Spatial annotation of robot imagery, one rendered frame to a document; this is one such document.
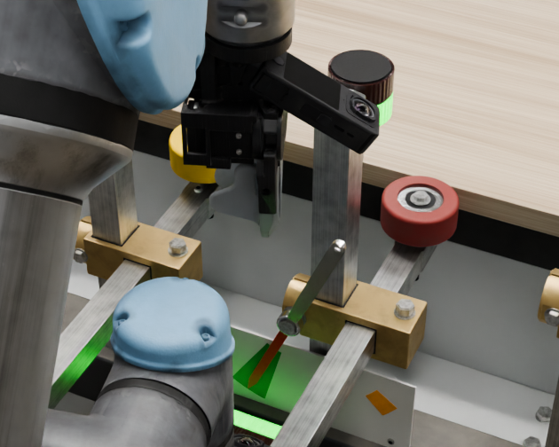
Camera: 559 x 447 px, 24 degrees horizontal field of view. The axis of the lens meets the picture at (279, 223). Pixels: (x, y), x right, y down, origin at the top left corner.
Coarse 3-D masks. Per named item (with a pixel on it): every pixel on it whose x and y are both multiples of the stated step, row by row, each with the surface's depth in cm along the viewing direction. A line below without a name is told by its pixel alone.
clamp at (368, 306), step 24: (288, 288) 128; (360, 288) 128; (312, 312) 127; (336, 312) 125; (360, 312) 125; (384, 312) 125; (312, 336) 129; (336, 336) 127; (384, 336) 124; (408, 336) 123; (384, 360) 126; (408, 360) 125
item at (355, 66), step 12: (336, 60) 116; (348, 60) 116; (360, 60) 116; (372, 60) 116; (384, 60) 116; (336, 72) 115; (348, 72) 115; (360, 72) 115; (372, 72) 115; (384, 72) 115
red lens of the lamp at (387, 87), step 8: (336, 56) 117; (384, 56) 117; (328, 64) 116; (392, 64) 116; (328, 72) 116; (392, 72) 115; (336, 80) 114; (384, 80) 114; (392, 80) 116; (352, 88) 114; (360, 88) 114; (368, 88) 114; (376, 88) 114; (384, 88) 115; (392, 88) 116; (368, 96) 114; (376, 96) 115; (384, 96) 115; (376, 104) 115
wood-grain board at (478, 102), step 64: (320, 0) 166; (384, 0) 166; (448, 0) 166; (512, 0) 166; (320, 64) 154; (448, 64) 154; (512, 64) 154; (384, 128) 144; (448, 128) 144; (512, 128) 144; (512, 192) 135
